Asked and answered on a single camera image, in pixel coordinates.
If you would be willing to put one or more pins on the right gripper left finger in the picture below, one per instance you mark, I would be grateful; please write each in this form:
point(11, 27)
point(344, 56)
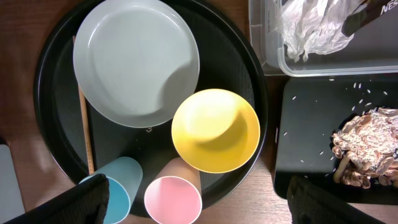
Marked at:
point(86, 202)

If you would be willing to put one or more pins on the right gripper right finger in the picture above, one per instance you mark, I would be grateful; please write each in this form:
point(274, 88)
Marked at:
point(310, 204)

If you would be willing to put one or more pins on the wooden chopstick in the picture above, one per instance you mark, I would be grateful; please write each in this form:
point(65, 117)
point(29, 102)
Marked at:
point(86, 131)

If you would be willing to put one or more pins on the blue cup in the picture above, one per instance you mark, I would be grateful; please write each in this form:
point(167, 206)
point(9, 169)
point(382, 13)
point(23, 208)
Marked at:
point(124, 175)

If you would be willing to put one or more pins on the food scraps pile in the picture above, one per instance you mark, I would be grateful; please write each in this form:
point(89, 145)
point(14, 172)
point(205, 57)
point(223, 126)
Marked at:
point(367, 148)

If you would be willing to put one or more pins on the pink cup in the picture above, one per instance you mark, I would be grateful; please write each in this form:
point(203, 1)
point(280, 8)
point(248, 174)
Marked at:
point(174, 196)

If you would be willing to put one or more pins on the yellow bowl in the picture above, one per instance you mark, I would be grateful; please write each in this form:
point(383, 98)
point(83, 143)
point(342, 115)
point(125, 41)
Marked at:
point(216, 131)

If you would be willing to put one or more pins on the grey plate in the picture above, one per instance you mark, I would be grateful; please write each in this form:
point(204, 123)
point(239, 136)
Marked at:
point(135, 61)

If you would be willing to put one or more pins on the white napkin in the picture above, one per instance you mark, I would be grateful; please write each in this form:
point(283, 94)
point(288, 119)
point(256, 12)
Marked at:
point(315, 26)

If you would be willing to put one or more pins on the gold snack wrapper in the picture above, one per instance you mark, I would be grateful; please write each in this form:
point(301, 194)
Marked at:
point(365, 13)

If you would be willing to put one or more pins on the black rectangular tray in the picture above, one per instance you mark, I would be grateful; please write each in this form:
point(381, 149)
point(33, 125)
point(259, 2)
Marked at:
point(312, 110)

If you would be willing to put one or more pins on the clear plastic bin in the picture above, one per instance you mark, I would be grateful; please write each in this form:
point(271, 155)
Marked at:
point(373, 49)

